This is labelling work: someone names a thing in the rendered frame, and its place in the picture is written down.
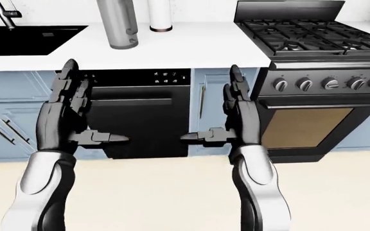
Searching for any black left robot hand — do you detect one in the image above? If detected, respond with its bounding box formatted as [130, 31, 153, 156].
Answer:
[35, 58, 130, 155]

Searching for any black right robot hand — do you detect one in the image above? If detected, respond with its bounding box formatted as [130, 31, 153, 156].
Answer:
[180, 64, 263, 148]

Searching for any silver electric kettle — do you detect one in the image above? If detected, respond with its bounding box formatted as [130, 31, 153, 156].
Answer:
[96, 0, 139, 50]

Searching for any narrow light blue cabinet door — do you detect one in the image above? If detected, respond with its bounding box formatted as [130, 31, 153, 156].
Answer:
[188, 67, 260, 158]

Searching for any black gas stove range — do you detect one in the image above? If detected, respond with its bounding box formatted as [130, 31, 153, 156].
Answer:
[233, 0, 370, 164]

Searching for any black kitchen sink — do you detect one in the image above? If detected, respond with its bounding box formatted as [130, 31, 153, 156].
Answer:
[0, 25, 89, 57]

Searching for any black dishwasher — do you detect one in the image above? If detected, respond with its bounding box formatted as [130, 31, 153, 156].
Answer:
[75, 68, 192, 160]

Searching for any dark metal faucet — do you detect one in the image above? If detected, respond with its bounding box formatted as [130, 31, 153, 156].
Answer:
[0, 0, 23, 31]

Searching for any white cylinder with copper base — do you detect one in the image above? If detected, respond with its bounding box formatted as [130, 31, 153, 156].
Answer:
[148, 0, 173, 33]

